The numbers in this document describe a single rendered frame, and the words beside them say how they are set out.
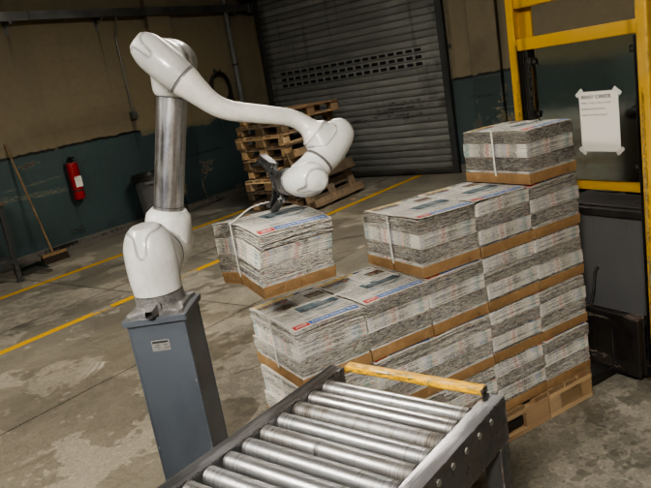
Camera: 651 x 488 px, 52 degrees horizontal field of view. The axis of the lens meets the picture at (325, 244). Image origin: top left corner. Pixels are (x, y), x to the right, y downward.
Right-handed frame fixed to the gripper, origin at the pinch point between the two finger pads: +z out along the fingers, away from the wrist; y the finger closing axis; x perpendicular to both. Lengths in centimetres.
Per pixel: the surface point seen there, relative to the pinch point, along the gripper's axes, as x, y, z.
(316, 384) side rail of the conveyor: -21, 55, -54
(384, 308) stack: 29, 53, -19
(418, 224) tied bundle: 50, 26, -20
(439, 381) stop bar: 0, 55, -82
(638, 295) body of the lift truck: 178, 92, -16
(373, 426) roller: -22, 58, -83
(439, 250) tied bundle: 59, 39, -19
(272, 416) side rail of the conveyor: -38, 56, -60
